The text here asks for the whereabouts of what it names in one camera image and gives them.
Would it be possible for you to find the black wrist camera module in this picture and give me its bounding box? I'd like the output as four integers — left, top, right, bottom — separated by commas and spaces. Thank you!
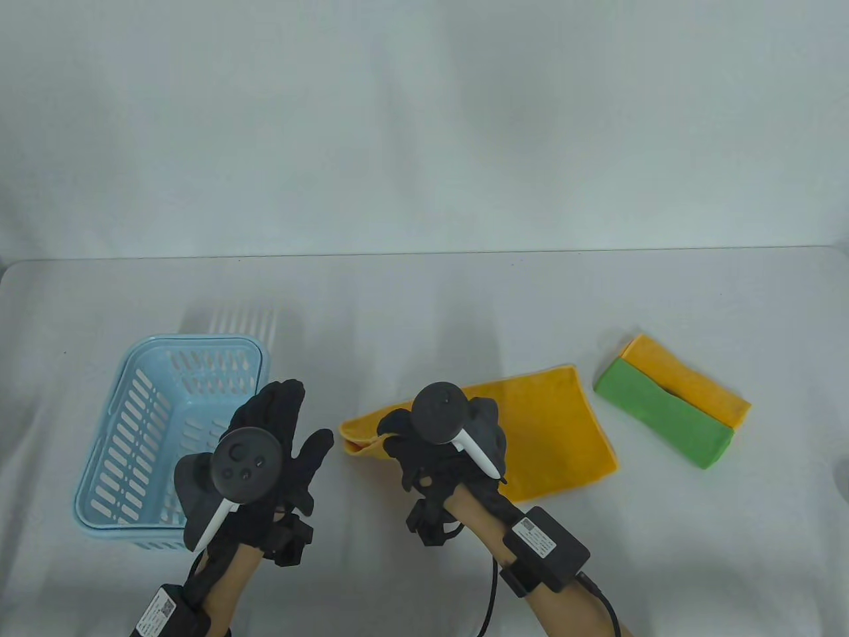
264, 514, 314, 567
406, 498, 462, 546

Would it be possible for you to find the person's right hand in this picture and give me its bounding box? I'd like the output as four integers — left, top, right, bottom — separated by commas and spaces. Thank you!
377, 396, 526, 526

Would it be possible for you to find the person's left hand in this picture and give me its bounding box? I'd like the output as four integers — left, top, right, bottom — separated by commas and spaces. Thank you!
182, 380, 334, 565

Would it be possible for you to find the orange-yellow towel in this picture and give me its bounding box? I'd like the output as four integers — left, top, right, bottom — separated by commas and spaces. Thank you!
340, 364, 620, 503

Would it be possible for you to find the black wrist strap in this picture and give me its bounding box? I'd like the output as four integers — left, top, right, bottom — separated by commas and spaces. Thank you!
499, 564, 535, 598

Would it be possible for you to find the grey white tracker controller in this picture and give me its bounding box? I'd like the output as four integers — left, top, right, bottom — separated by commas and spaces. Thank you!
174, 428, 283, 553
411, 383, 508, 484

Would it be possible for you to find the light blue plastic basket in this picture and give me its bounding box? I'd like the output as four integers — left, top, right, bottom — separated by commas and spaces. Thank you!
72, 334, 273, 551

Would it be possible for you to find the black wrist sensor box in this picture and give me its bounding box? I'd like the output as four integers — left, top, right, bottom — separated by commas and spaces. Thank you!
136, 584, 212, 637
502, 508, 591, 593

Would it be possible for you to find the green towel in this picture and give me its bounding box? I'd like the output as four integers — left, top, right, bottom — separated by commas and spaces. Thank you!
594, 358, 736, 470

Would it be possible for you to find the yellow square towel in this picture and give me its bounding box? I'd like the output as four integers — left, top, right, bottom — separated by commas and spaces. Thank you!
620, 334, 752, 429

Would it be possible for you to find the person's right forearm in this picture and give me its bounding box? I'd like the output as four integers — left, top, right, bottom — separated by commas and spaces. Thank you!
443, 488, 637, 637

